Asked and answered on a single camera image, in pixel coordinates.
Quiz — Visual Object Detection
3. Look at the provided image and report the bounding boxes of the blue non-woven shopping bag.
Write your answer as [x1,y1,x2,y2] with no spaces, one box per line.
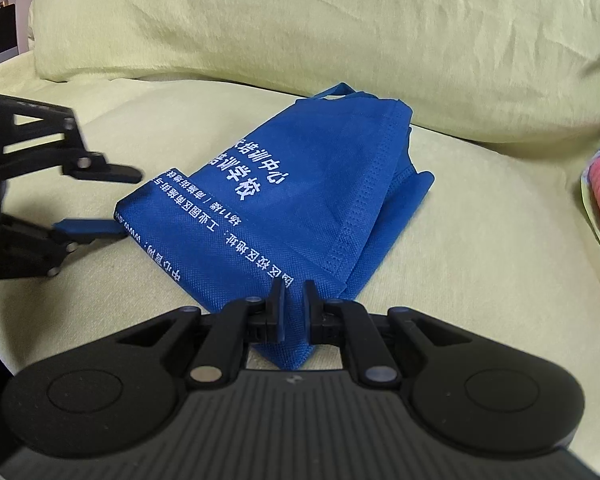
[114,84,434,370]

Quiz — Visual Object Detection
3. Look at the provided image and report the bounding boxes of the light green covered sofa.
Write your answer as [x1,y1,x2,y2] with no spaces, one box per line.
[0,0,600,479]

